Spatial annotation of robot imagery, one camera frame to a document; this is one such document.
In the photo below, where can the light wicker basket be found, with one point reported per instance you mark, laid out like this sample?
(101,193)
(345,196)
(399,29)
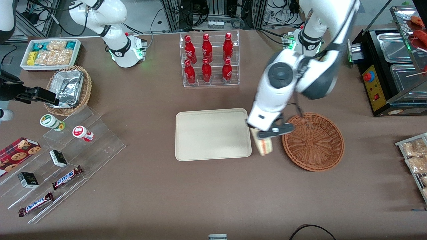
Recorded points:
(87,90)

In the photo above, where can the black hot dog roller machine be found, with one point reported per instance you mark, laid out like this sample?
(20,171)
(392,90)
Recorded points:
(377,95)

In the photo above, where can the small grey device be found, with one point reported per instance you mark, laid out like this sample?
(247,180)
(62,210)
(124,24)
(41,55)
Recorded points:
(217,237)

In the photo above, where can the aluminium foil container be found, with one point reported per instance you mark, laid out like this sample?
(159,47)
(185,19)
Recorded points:
(68,88)

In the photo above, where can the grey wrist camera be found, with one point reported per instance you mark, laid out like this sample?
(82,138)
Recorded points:
(6,115)
(276,130)

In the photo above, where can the steel pan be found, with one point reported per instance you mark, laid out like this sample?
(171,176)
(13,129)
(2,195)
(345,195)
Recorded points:
(405,78)
(393,46)

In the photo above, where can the aluminium frame rack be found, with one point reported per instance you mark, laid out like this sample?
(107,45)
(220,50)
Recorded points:
(253,13)

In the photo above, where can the red lid yogurt cup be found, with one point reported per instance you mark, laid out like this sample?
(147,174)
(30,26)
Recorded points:
(80,132)

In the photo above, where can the small black carton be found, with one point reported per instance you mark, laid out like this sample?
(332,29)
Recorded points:
(28,180)
(58,158)

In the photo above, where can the green lid yogurt cup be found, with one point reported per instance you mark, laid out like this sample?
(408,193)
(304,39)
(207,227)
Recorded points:
(49,121)

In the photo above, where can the red sausage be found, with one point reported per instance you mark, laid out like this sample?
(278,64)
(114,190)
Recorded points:
(418,21)
(421,35)

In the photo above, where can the teal snack packet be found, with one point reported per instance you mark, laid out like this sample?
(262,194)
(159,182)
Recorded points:
(70,45)
(40,46)

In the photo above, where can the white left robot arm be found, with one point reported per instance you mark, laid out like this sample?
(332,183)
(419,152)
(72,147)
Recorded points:
(280,90)

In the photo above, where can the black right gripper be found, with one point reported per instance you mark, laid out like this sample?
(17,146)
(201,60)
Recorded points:
(10,90)

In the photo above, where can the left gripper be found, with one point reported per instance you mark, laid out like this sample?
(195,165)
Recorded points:
(249,125)

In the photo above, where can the brown round wicker basket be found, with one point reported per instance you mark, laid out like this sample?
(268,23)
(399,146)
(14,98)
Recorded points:
(313,143)

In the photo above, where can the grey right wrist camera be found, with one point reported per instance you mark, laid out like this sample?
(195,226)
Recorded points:
(6,115)

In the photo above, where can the triangular sandwich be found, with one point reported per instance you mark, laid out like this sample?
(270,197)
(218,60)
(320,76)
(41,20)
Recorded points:
(265,146)

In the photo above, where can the Snickers chocolate bar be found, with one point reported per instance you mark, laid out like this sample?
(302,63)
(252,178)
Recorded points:
(36,204)
(66,177)

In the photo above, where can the yellow snack packet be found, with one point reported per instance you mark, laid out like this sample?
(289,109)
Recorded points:
(32,58)

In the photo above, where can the white rectangular snack bin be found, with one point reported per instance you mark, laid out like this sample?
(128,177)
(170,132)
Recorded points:
(24,61)

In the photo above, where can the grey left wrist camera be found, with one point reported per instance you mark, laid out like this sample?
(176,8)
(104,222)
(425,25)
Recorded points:
(276,130)

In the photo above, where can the red plaid cookie box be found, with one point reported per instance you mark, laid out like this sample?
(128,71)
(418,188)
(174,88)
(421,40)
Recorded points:
(18,153)

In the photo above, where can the cream plastic serving tray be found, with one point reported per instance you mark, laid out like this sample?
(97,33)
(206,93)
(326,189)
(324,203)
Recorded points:
(213,135)

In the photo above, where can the red cola bottle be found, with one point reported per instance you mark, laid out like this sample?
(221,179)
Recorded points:
(227,72)
(206,72)
(228,48)
(190,74)
(190,50)
(207,50)

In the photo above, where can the clear bag of crackers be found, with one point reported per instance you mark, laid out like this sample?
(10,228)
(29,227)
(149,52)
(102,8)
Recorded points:
(56,45)
(53,57)

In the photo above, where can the clear acrylic stepped display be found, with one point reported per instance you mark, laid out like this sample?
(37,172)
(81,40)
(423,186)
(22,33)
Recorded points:
(100,146)

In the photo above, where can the clear bag of pastries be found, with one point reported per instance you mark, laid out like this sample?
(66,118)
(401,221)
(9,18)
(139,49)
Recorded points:
(415,148)
(417,165)
(425,192)
(424,180)

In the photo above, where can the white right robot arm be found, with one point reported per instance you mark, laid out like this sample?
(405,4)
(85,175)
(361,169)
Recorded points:
(116,50)

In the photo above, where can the clear acrylic bottle rack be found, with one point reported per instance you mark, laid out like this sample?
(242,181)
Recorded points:
(217,85)

